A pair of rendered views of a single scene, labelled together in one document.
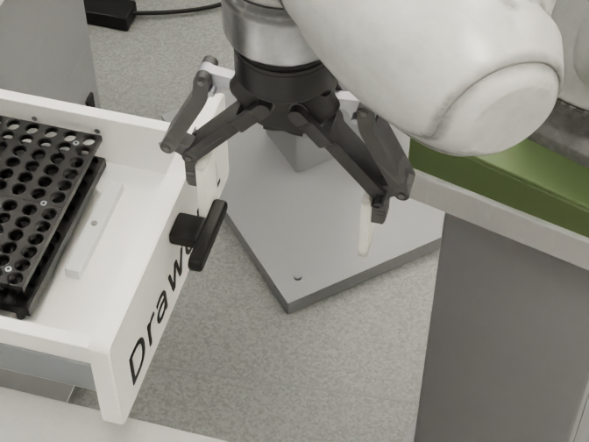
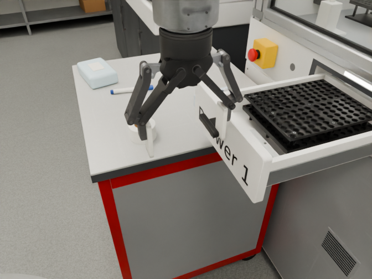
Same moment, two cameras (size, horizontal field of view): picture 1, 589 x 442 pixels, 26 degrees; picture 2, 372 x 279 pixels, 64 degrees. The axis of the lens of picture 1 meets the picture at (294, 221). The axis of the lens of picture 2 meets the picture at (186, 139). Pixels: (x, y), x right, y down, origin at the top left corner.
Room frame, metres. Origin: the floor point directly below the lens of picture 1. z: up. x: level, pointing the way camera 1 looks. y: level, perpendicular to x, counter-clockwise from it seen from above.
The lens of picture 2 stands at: (1.03, -0.24, 1.24)
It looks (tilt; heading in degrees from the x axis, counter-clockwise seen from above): 38 degrees down; 144
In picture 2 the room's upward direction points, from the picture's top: straight up
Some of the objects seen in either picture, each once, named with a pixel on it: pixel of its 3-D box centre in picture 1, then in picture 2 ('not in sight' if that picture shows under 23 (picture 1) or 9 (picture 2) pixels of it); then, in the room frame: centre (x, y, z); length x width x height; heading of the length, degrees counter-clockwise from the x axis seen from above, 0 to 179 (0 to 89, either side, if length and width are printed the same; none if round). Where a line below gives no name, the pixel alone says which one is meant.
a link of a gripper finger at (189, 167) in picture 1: (183, 156); (231, 106); (0.71, 0.09, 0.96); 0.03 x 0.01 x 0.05; 75
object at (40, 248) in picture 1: (53, 208); (268, 114); (0.71, 0.20, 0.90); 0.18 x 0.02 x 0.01; 165
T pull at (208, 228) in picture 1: (194, 231); (214, 123); (0.68, 0.08, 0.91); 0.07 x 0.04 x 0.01; 165
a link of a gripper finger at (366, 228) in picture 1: (367, 216); (148, 137); (0.67, -0.06, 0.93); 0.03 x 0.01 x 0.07; 165
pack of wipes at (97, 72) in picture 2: not in sight; (97, 72); (0.08, 0.07, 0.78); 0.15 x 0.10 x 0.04; 177
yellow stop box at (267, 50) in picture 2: not in sight; (263, 53); (0.45, 0.48, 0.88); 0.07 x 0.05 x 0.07; 165
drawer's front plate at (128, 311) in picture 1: (166, 249); (225, 134); (0.69, 0.11, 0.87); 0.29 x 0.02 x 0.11; 165
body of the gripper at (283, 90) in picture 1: (286, 79); (185, 56); (0.69, 0.01, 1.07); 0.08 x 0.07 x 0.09; 75
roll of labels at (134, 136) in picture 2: not in sight; (142, 130); (0.46, 0.03, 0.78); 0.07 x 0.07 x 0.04
